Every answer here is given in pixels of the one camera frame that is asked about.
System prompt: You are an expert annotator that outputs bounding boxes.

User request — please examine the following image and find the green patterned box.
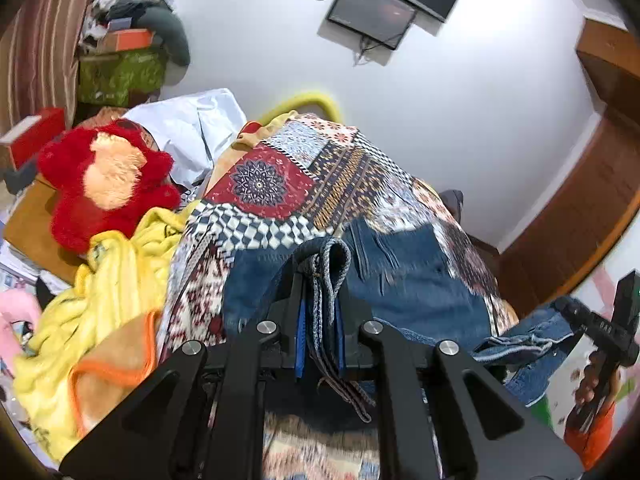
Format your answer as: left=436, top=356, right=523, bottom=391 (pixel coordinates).
left=77, top=50, right=169, bottom=106

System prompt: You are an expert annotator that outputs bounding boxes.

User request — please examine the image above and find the grey plush cushion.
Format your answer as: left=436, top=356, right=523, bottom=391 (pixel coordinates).
left=136, top=6, right=192, bottom=67

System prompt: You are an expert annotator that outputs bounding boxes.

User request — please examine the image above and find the pink cloth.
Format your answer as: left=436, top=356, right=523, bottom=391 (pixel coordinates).
left=0, top=290, right=42, bottom=356

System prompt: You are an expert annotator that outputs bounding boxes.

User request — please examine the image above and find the brown cardboard sheet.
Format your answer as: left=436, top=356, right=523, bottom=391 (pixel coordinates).
left=2, top=180, right=91, bottom=286

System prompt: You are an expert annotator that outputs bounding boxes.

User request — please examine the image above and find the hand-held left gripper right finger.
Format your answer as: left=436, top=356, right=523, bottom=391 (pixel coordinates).
left=334, top=284, right=585, bottom=480

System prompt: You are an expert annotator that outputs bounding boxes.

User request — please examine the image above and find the white cloth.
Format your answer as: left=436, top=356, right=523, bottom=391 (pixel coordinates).
left=122, top=87, right=251, bottom=193

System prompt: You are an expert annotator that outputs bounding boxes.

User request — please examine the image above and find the patchwork printed blanket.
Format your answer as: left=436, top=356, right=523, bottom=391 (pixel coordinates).
left=159, top=112, right=518, bottom=480

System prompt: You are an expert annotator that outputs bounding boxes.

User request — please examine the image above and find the pile of papers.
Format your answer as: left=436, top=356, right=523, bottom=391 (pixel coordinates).
left=0, top=237, right=43, bottom=291

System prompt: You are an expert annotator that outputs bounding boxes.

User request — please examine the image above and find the small black wall monitor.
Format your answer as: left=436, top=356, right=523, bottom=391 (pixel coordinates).
left=326, top=0, right=418, bottom=52

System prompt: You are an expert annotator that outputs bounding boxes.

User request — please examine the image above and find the blue denim jacket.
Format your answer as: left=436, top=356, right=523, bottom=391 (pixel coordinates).
left=222, top=220, right=577, bottom=422

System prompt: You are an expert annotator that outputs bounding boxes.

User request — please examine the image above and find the tan blanket with orange trim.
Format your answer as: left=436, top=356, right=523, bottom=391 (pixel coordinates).
left=67, top=310, right=168, bottom=438

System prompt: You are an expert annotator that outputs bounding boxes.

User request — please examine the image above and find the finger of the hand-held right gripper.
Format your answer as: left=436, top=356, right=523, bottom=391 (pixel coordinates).
left=549, top=295, right=593, bottom=328

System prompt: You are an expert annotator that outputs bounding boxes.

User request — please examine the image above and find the person's right hand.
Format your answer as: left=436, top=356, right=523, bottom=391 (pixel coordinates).
left=574, top=349, right=620, bottom=413

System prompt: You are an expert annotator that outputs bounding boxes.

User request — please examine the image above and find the red plush toy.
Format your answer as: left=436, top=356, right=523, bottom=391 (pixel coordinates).
left=37, top=119, right=182, bottom=253

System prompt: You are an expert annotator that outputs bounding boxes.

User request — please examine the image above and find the striped red curtain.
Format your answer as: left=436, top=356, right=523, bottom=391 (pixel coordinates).
left=0, top=0, right=118, bottom=136

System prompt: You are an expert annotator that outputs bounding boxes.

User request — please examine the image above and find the dark blue cloth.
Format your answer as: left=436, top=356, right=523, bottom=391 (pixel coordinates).
left=439, top=189, right=466, bottom=223

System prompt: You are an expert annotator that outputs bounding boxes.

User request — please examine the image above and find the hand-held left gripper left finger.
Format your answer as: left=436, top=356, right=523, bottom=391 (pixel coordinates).
left=59, top=259, right=307, bottom=480

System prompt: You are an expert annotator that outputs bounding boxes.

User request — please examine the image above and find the black monitor cable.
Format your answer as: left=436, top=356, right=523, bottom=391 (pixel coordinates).
left=352, top=34, right=396, bottom=67

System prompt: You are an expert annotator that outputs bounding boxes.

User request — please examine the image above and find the wooden wardrobe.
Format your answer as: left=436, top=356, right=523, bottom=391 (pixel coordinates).
left=575, top=16, right=640, bottom=131

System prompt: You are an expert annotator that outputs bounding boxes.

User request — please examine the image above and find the red box with white lid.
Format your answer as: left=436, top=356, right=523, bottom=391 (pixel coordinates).
left=0, top=106, right=67, bottom=171

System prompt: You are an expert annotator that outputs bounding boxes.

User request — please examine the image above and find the orange box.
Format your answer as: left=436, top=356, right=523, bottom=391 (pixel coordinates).
left=96, top=28, right=156, bottom=56

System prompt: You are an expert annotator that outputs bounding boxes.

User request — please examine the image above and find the yellow headboard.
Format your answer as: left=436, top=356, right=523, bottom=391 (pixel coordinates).
left=259, top=91, right=346, bottom=126

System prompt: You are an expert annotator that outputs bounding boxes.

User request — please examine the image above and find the yellow fleece blanket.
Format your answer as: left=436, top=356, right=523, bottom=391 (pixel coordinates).
left=12, top=207, right=201, bottom=463

